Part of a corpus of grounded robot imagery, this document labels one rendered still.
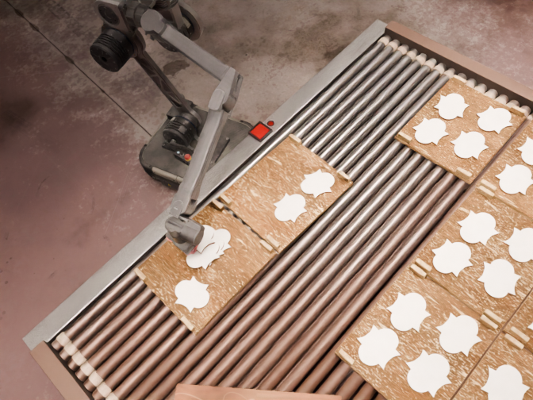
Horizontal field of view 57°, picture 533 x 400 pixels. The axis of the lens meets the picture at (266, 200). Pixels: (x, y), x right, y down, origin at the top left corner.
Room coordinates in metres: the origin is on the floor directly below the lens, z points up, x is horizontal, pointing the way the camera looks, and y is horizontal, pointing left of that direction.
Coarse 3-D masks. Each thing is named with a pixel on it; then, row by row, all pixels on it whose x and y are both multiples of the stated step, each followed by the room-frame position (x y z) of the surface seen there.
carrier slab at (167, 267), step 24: (216, 216) 0.95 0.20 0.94; (168, 240) 0.89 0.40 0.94; (240, 240) 0.82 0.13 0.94; (144, 264) 0.81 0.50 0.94; (168, 264) 0.79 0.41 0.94; (216, 264) 0.75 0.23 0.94; (240, 264) 0.73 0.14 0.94; (264, 264) 0.71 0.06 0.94; (168, 288) 0.70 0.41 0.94; (216, 288) 0.66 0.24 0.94; (240, 288) 0.64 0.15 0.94; (192, 312) 0.59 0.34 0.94; (216, 312) 0.57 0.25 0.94
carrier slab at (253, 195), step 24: (288, 144) 1.21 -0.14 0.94; (264, 168) 1.12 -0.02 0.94; (288, 168) 1.10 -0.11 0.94; (312, 168) 1.08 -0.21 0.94; (240, 192) 1.03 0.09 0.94; (264, 192) 1.01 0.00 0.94; (288, 192) 0.99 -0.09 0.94; (336, 192) 0.94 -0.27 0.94; (240, 216) 0.93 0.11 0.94; (264, 216) 0.91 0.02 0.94; (312, 216) 0.86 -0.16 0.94; (288, 240) 0.78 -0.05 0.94
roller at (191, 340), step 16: (448, 80) 1.40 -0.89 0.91; (432, 96) 1.33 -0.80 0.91; (416, 112) 1.26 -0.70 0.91; (400, 128) 1.20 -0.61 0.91; (384, 144) 1.13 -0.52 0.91; (368, 160) 1.07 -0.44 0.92; (352, 176) 1.01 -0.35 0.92; (192, 336) 0.51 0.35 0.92; (176, 352) 0.47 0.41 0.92; (160, 368) 0.42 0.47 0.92; (144, 384) 0.38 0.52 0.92
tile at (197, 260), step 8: (216, 240) 0.83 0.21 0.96; (208, 248) 0.81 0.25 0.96; (216, 248) 0.80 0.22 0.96; (192, 256) 0.79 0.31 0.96; (200, 256) 0.78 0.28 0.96; (208, 256) 0.78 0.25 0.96; (216, 256) 0.77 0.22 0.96; (192, 264) 0.76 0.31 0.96; (200, 264) 0.75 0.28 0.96; (208, 264) 0.74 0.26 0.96
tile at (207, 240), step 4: (208, 228) 0.89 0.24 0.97; (204, 232) 0.87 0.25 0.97; (208, 232) 0.87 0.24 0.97; (212, 232) 0.87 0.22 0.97; (204, 236) 0.86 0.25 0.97; (208, 236) 0.85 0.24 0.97; (212, 236) 0.85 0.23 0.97; (204, 240) 0.84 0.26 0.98; (208, 240) 0.83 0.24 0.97; (212, 240) 0.83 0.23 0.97; (200, 244) 0.82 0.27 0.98; (204, 244) 0.82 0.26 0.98; (208, 244) 0.82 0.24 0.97; (200, 248) 0.80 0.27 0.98; (204, 248) 0.80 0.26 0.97; (200, 252) 0.79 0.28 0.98
